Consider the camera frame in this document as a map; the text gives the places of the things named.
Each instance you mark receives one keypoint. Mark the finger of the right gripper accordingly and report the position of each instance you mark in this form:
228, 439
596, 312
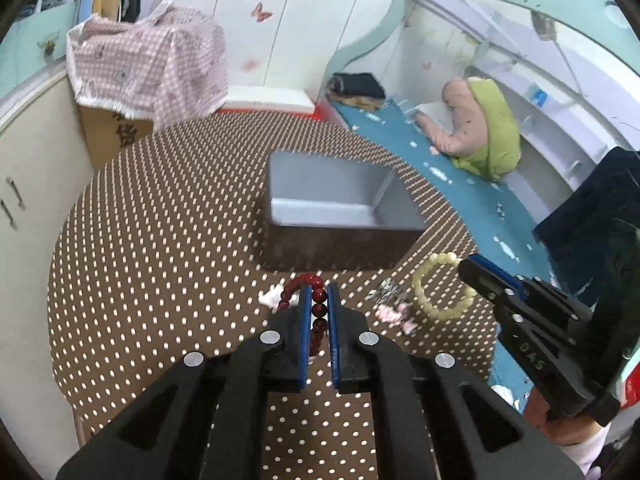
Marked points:
488, 279

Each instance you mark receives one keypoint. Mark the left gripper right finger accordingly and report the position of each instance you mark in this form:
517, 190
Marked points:
349, 368

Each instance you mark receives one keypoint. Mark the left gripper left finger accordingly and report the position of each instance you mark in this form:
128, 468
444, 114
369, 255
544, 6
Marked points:
289, 368

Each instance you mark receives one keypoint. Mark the pink white hair clip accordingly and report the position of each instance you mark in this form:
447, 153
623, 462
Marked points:
278, 298

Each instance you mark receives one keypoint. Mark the right hand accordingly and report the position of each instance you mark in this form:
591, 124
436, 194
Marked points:
561, 431

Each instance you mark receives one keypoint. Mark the teal candy print bedsheet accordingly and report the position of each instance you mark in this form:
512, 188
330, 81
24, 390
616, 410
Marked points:
464, 214

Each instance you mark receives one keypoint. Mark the grey metal tin box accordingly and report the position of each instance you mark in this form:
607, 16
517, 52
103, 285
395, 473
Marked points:
331, 213

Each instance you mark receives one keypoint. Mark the brown polka dot tablecloth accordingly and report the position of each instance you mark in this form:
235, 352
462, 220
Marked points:
159, 257

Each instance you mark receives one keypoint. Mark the pink and green pillow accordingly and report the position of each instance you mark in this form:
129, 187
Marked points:
482, 136

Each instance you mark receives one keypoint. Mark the red storage box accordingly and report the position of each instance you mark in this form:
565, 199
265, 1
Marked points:
315, 115

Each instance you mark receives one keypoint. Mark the white foam board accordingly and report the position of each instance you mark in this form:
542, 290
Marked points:
265, 98

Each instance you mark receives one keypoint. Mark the folded dark clothes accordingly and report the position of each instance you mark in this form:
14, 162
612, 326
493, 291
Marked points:
362, 84

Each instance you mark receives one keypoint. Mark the cardboard box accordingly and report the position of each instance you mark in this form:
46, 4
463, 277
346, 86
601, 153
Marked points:
107, 133

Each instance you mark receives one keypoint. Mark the pink checkered cloth cover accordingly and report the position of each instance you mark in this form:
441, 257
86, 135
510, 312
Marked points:
166, 68

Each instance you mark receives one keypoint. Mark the cream cabinet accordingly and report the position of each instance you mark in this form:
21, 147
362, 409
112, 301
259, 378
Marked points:
44, 166

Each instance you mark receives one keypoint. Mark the teal drawer unit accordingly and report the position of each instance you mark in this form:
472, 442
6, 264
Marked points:
33, 44

